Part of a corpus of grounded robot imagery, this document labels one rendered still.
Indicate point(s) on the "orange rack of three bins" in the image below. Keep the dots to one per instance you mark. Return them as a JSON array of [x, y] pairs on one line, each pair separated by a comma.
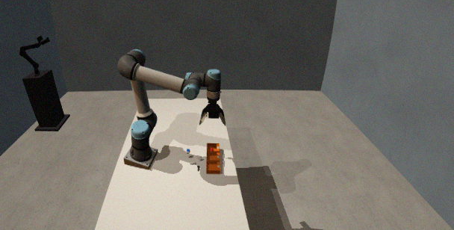
[[213, 159]]

